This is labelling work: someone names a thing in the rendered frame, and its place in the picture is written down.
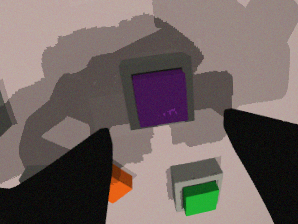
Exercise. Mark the purple button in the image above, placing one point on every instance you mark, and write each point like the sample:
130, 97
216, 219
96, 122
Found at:
158, 90

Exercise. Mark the yellow button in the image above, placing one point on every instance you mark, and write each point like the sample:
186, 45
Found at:
5, 120

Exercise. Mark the orange block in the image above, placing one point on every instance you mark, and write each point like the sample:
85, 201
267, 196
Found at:
121, 184

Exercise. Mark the green button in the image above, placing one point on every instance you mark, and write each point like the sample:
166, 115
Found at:
196, 186

